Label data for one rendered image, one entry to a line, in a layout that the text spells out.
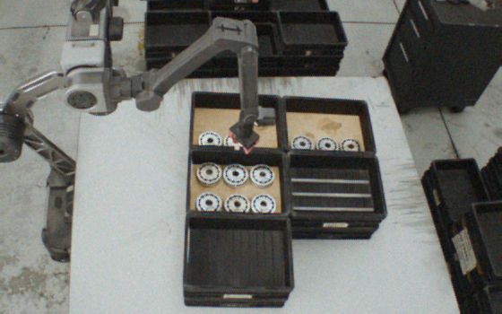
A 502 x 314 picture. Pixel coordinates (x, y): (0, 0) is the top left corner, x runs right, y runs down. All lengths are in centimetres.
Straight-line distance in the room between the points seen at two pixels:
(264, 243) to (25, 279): 145
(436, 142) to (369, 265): 162
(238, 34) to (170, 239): 105
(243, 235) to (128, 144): 72
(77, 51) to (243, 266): 99
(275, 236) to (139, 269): 56
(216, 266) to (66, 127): 174
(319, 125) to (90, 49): 117
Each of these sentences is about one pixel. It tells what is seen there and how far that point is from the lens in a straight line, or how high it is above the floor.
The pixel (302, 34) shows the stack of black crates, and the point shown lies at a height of 49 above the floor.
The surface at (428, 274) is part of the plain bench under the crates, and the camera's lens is 235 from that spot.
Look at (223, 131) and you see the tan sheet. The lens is 230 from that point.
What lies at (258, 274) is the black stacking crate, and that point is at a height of 83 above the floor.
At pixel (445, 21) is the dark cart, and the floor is 86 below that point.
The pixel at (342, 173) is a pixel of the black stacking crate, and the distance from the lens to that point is 228.
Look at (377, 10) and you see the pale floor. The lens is 447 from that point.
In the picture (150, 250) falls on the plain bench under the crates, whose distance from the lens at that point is 217.
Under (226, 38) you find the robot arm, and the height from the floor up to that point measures 173.
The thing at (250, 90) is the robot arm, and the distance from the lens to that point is 163.
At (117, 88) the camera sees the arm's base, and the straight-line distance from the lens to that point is 160.
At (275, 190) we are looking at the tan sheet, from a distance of 217.
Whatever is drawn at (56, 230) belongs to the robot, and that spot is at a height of 24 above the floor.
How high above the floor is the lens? 269
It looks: 56 degrees down
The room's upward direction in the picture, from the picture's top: 10 degrees clockwise
